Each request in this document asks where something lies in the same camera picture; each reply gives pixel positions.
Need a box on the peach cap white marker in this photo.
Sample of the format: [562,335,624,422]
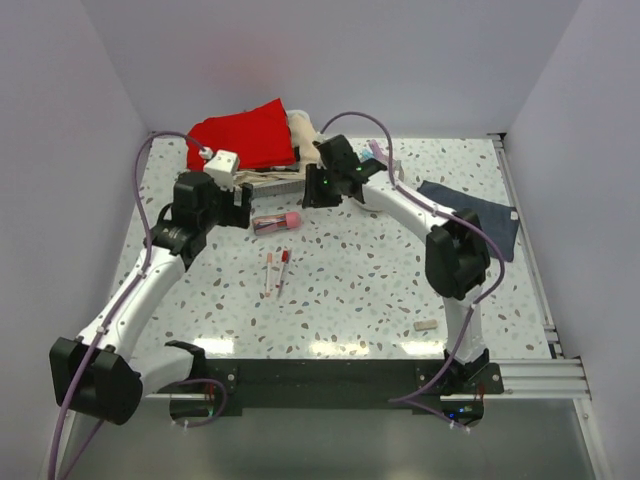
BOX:
[264,252,273,297]

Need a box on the pink purple correction tape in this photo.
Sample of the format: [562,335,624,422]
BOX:
[368,139,384,160]

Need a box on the red cap white marker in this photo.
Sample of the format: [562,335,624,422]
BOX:
[276,249,291,297]

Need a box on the beige small eraser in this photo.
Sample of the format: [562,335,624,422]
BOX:
[413,320,438,331]

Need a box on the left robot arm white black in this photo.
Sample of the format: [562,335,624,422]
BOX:
[49,172,253,425]

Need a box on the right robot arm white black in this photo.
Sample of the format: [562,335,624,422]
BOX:
[303,135,491,403]

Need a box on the clear pen case pink cap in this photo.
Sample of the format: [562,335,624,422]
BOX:
[252,212,302,236]

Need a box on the white round divided organizer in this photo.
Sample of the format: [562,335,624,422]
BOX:
[355,152,405,213]

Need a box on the red folded cloth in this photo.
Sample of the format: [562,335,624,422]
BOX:
[188,98,296,170]

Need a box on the beige folded cloth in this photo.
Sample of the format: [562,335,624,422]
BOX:
[234,110,321,186]

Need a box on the white plastic basket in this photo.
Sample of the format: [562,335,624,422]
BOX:
[254,110,319,197]

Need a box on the dark blue towel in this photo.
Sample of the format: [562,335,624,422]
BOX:
[418,181,520,263]

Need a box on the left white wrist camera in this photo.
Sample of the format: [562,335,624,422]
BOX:
[203,150,240,191]

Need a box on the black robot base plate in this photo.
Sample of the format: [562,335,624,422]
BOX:
[159,359,504,421]

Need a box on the aluminium frame rail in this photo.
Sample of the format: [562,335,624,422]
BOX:
[491,134,591,402]

